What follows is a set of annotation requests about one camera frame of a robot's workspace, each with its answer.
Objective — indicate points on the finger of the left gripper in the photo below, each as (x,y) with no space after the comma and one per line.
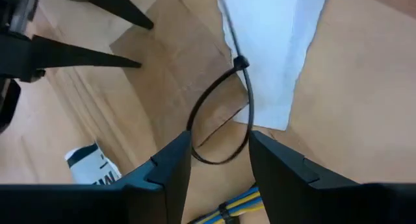
(123,6)
(81,56)

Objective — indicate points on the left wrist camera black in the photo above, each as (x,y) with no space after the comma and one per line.
(8,104)

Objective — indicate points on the small white paper scrap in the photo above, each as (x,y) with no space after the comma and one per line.
(269,55)

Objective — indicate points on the white paper with black print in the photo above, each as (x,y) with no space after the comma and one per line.
(91,165)

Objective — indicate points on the black zip tie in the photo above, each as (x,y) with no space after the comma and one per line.
(240,62)

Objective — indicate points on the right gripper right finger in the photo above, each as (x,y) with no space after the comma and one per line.
(292,191)

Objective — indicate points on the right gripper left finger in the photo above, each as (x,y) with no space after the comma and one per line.
(156,191)

